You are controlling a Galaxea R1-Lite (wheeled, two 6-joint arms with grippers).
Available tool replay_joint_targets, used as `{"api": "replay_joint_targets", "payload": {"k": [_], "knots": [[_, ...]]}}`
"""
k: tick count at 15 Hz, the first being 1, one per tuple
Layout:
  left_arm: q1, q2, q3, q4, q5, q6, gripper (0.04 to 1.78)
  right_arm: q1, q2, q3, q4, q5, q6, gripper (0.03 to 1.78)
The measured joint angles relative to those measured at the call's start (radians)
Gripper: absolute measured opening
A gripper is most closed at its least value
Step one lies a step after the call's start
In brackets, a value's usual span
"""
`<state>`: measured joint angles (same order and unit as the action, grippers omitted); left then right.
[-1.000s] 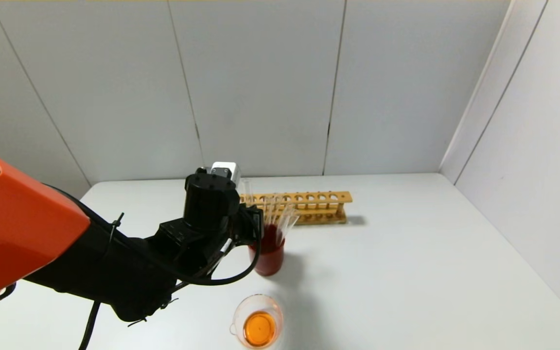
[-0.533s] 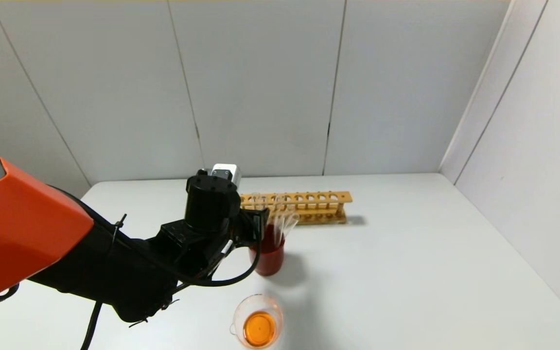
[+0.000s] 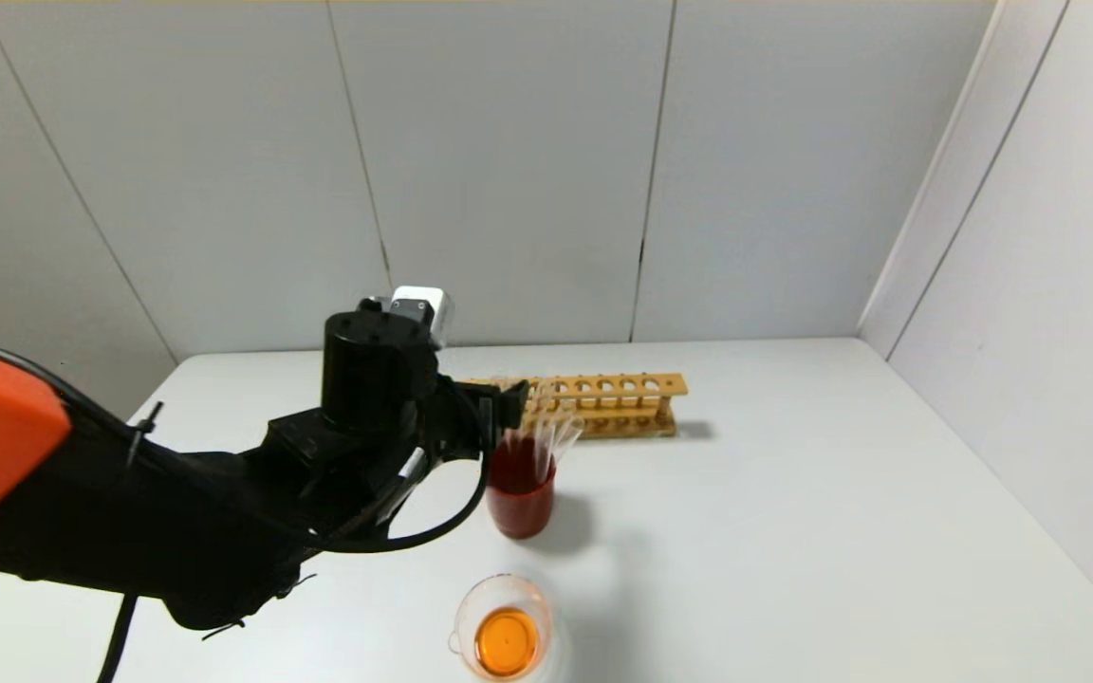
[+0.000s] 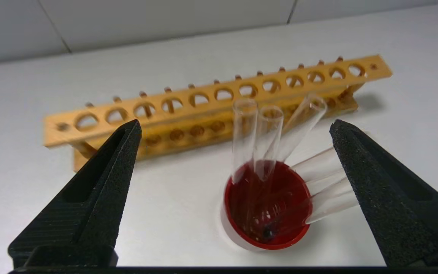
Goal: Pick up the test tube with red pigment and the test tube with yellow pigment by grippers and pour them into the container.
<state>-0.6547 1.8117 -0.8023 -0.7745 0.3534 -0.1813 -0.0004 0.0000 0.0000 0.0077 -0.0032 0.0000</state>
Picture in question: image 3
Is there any empty glass test tube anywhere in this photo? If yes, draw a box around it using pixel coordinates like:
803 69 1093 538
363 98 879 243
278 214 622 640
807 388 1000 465
546 410 585 475
526 379 549 475
543 394 574 458

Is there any wooden test tube rack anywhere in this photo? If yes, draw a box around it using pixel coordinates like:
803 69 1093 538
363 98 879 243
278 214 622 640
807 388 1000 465
452 373 689 439

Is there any red plastic cup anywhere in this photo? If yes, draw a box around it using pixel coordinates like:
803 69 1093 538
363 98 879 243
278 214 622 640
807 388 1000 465
485 432 557 540

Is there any clear glass beaker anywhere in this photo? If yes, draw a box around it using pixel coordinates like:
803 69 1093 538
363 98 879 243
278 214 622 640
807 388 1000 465
449 573 555 682

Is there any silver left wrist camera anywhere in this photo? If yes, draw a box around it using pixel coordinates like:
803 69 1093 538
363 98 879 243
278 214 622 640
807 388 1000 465
387 286 454 350

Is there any thin black camera cable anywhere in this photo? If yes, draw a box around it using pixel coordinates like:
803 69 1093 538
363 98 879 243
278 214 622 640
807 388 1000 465
314 394 492 555

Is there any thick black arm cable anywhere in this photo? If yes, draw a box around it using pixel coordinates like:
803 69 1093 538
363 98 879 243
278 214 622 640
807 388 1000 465
96 593 139 683

